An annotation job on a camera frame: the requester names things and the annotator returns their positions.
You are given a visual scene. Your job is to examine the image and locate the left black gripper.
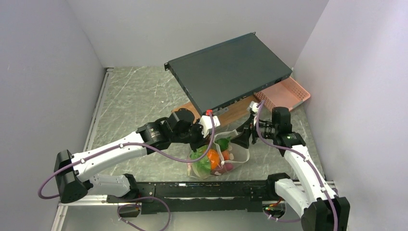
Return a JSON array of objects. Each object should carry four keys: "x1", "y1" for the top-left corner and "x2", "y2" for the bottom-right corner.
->
[{"x1": 171, "y1": 118, "x2": 212, "y2": 153}]

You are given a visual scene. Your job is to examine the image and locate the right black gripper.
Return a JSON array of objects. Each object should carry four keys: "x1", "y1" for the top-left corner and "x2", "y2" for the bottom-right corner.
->
[{"x1": 230, "y1": 114, "x2": 278, "y2": 148}]

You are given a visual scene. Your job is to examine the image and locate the clear zip top bag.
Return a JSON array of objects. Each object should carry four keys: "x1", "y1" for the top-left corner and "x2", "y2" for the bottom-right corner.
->
[{"x1": 187, "y1": 130, "x2": 250, "y2": 179}]

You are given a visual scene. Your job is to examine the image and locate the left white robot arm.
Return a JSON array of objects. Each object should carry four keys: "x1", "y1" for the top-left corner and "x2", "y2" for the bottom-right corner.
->
[{"x1": 54, "y1": 108, "x2": 219, "y2": 204}]

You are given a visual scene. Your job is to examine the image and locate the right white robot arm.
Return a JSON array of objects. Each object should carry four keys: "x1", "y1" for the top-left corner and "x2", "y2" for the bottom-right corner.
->
[{"x1": 231, "y1": 103, "x2": 350, "y2": 231}]

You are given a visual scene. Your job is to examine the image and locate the orange fake fruit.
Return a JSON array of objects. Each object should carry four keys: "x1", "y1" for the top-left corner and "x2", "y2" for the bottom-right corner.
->
[{"x1": 207, "y1": 149, "x2": 221, "y2": 170}]

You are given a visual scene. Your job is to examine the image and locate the green fake lettuce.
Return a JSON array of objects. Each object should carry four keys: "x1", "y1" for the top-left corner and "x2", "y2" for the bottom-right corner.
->
[{"x1": 190, "y1": 145, "x2": 211, "y2": 178}]

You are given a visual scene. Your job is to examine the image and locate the brown wooden board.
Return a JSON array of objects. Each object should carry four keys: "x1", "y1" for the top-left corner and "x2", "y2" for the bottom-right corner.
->
[{"x1": 171, "y1": 96, "x2": 259, "y2": 127}]

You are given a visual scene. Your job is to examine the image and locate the pink perforated plastic tray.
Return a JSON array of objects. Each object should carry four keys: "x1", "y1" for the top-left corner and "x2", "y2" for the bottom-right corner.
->
[{"x1": 255, "y1": 77, "x2": 310, "y2": 111}]

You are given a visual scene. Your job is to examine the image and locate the dark rack server chassis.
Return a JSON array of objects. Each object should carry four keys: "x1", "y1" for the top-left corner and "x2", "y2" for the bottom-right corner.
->
[{"x1": 164, "y1": 32, "x2": 292, "y2": 115}]

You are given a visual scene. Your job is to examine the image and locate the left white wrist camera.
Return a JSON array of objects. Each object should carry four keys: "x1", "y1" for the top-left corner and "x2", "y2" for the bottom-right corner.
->
[{"x1": 199, "y1": 115, "x2": 221, "y2": 138}]

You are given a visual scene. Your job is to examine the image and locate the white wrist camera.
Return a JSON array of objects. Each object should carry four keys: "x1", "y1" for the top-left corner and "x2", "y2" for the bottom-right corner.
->
[
  {"x1": 247, "y1": 101, "x2": 259, "y2": 114},
  {"x1": 199, "y1": 115, "x2": 221, "y2": 138}
]

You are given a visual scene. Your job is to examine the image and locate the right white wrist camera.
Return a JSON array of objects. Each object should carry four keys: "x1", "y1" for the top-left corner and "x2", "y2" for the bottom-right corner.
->
[{"x1": 247, "y1": 101, "x2": 259, "y2": 114}]

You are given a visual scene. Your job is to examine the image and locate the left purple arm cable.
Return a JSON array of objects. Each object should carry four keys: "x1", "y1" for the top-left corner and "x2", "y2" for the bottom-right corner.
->
[{"x1": 38, "y1": 113, "x2": 216, "y2": 200}]

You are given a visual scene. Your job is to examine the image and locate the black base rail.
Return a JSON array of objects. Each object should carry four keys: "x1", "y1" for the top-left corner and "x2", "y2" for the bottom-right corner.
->
[{"x1": 106, "y1": 180, "x2": 308, "y2": 215}]

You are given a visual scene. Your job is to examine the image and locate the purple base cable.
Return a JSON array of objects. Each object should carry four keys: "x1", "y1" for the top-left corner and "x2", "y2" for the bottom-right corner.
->
[{"x1": 117, "y1": 196, "x2": 171, "y2": 231}]

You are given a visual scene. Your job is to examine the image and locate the aluminium frame rail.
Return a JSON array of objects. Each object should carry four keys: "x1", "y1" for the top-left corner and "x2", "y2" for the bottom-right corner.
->
[{"x1": 51, "y1": 197, "x2": 112, "y2": 231}]

